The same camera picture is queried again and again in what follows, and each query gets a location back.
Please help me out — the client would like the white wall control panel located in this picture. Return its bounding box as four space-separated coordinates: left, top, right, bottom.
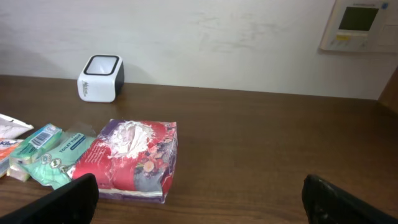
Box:
320 0 397 54

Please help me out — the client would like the small orange tissue pack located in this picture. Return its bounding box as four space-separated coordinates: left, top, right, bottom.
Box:
0 138 23 177

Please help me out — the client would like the white barcode scanner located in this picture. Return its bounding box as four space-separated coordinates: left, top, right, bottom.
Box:
77 55 124 103

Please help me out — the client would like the red purple tissue pack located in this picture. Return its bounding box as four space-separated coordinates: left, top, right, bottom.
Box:
68 119 178 203

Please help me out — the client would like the green toilet tissue pack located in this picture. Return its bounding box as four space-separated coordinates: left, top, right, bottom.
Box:
22 123 96 190

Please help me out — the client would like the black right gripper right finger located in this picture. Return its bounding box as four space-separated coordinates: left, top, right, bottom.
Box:
302 174 397 224

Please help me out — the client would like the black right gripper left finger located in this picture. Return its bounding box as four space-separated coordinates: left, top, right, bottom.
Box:
1 174 99 224

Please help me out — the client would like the small green tissue pack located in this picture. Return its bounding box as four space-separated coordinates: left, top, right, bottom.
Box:
6 123 62 182

